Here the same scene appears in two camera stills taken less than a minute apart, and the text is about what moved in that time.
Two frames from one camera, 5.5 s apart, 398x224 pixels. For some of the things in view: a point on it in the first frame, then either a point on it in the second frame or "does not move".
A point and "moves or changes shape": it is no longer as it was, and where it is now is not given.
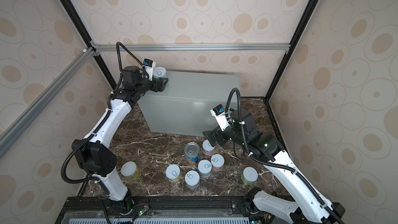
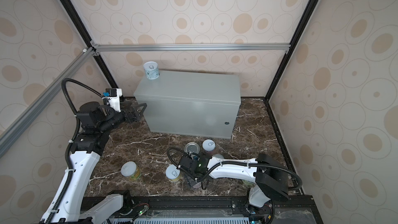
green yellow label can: [129, 169] does not move
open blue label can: [192, 150] does not move
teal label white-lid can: [159, 72] moves or changes shape
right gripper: [217, 133] → [192, 183]
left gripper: [161, 87] → [136, 116]
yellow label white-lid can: [172, 172] does not move
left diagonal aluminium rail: [13, 131] does not move
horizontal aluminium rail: [111, 48] does not move
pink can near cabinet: [208, 150] does not move
